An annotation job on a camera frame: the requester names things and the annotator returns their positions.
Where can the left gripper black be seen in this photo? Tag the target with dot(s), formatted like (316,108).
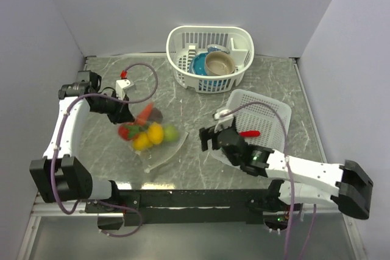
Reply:
(121,114)

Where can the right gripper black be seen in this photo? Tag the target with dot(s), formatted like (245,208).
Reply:
(206,134)

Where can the fake red chili pepper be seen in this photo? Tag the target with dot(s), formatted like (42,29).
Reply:
(250,134)

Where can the fake yellow lemon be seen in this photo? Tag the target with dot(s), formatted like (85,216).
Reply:
(155,133)

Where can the clear zip top bag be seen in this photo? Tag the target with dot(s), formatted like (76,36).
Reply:
(157,155)

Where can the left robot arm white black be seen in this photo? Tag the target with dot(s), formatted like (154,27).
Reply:
(59,175)

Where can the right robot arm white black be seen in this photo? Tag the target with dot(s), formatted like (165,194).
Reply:
(346,186)

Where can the fake orange carrot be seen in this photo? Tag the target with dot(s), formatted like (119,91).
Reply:
(143,116)

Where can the fake purple beet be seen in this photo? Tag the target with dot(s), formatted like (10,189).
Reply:
(156,116)

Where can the fake yellow pear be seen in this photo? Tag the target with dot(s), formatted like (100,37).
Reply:
(141,142)

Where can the fake green apple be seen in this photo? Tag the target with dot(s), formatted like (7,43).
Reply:
(171,133)

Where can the white perforated tray basket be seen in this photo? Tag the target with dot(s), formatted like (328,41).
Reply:
(271,119)

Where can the beige bowl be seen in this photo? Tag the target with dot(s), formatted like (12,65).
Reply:
(219,64)

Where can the blue plate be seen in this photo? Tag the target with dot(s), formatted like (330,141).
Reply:
(197,65)

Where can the white dish rack basket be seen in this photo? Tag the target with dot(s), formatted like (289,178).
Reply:
(186,42)

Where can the blue patterned white bowl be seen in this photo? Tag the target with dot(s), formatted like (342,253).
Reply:
(217,47)

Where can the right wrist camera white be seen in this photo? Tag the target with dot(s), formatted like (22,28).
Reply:
(224,119)

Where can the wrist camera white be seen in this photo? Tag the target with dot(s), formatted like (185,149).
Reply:
(224,119)
(124,89)

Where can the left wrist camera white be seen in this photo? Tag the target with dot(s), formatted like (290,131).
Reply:
(124,89)

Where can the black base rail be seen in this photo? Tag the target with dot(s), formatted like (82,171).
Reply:
(158,206)

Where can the aluminium frame rail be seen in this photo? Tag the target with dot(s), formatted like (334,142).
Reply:
(51,234)

